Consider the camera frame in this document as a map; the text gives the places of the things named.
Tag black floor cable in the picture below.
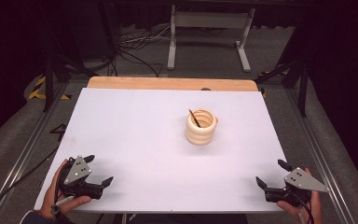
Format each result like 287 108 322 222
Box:
117 49 163 78

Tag grey metal stand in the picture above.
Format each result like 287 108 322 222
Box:
166 4 256 73

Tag cream ribbed cup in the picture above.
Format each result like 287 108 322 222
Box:
185 108 219 147

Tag black tripod stand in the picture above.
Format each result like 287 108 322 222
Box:
42 50 99 113
255 59 310 118

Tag person's left hand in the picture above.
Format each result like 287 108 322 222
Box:
36 159 92 220

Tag aluminium frame rail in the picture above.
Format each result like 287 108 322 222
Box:
286 88 356 224
0 81 72 224

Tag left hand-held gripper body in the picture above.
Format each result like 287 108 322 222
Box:
57 155 104 201

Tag person's right hand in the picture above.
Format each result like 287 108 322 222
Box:
275 189 323 224

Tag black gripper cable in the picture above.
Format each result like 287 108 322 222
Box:
288 189 313 224
0 146 60 222

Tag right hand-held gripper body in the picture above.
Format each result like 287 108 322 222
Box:
264 167 331 208

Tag dark makeup brush gold ferrule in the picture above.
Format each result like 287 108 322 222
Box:
188 108 202 129

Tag grey cable plug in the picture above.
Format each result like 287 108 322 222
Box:
50 195 76 217

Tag white floor cables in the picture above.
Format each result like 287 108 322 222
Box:
120 25 172 44

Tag yellow black floor tape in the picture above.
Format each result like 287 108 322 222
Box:
27 76 73 101

